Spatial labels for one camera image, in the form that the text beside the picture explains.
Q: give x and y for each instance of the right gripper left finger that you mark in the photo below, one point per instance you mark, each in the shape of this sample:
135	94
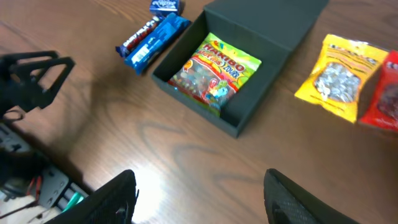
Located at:
114	203

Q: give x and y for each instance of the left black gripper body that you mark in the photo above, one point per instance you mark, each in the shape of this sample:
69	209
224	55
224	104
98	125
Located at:
6	103

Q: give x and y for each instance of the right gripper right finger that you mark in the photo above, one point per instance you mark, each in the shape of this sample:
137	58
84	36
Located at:
287	202

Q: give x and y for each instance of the red Hacks candy bag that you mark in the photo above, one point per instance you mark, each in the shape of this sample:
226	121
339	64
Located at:
382	111

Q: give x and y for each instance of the Haribo worms candy bag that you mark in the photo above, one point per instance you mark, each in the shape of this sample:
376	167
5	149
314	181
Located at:
214	73

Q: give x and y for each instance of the yellow Hacks candy bag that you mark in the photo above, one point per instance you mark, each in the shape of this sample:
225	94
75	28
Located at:
340	73

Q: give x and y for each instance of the blue eclipse gum pack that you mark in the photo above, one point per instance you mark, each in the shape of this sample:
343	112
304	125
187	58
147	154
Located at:
165	7

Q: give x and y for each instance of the blue cookie pack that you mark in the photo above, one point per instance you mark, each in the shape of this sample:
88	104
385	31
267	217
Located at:
152	45

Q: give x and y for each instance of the purple Dairy Milk bar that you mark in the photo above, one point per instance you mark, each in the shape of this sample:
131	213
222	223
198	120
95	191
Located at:
132	42

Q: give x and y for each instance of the dark green open box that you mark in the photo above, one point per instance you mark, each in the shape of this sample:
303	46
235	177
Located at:
269	30

